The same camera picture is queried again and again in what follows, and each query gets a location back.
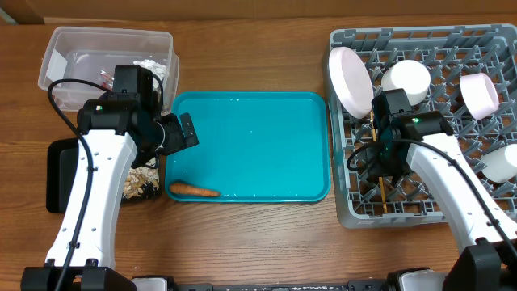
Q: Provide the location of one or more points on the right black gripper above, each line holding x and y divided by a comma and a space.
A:
377, 169

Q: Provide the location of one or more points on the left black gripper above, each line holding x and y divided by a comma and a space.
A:
176, 140

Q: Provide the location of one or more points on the wooden chopstick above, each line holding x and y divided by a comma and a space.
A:
374, 138
382, 194

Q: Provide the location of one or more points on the orange carrot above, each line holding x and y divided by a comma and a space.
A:
190, 190

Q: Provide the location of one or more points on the food scraps and rice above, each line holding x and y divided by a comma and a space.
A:
142, 183

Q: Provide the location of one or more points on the white tissue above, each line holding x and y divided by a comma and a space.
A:
155, 67

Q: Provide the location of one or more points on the cream bowl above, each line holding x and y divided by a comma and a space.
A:
411, 76

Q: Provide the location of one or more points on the red snack wrapper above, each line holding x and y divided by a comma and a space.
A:
107, 79

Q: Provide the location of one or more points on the white cup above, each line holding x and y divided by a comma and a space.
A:
500, 165

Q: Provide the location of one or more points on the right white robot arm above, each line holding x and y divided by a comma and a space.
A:
485, 235

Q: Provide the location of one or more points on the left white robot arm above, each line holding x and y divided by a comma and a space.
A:
113, 136

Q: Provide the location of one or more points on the grey dishwasher rack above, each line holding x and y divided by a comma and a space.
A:
448, 52

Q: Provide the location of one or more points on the black waste tray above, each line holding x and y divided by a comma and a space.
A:
62, 159

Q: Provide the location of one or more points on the teal serving tray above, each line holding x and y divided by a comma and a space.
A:
255, 146

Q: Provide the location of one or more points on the clear plastic bin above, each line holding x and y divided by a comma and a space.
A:
81, 52

